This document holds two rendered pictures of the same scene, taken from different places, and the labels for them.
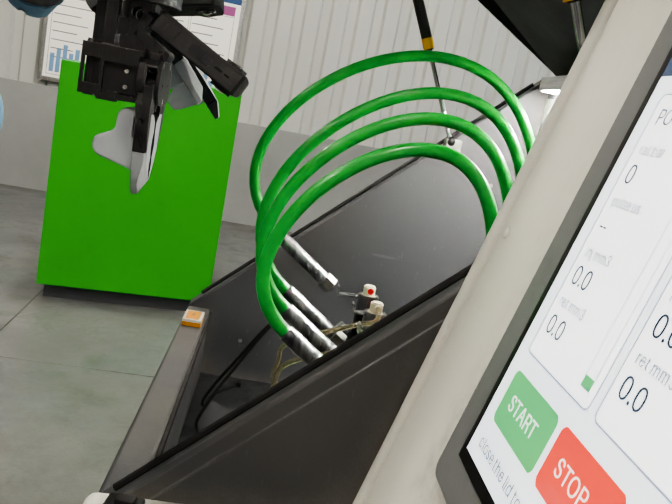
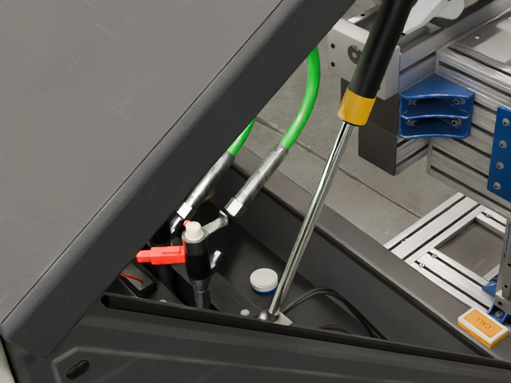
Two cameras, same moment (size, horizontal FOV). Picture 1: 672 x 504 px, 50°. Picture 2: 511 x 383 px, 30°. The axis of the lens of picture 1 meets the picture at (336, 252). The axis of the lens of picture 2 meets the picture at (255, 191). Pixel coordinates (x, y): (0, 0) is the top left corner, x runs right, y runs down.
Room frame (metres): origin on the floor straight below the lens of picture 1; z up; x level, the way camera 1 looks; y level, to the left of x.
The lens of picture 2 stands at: (1.65, -0.39, 1.80)
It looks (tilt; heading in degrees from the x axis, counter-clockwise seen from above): 40 degrees down; 150
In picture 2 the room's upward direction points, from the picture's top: 4 degrees counter-clockwise
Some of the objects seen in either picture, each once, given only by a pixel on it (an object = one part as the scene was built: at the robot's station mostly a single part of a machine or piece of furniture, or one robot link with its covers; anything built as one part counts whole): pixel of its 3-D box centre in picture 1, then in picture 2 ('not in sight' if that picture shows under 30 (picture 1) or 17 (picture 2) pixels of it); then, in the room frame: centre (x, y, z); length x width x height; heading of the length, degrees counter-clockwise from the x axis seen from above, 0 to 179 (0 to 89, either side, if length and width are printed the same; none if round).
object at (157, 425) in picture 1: (164, 426); (350, 280); (0.92, 0.18, 0.87); 0.62 x 0.04 x 0.16; 6
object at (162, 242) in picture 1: (139, 183); not in sight; (4.38, 1.26, 0.65); 0.95 x 0.86 x 1.30; 107
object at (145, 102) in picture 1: (145, 110); not in sight; (0.77, 0.22, 1.29); 0.05 x 0.02 x 0.09; 6
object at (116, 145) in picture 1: (120, 149); not in sight; (0.77, 0.25, 1.24); 0.06 x 0.03 x 0.09; 96
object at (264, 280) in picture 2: not in sight; (264, 280); (0.82, 0.10, 0.84); 0.04 x 0.04 x 0.01
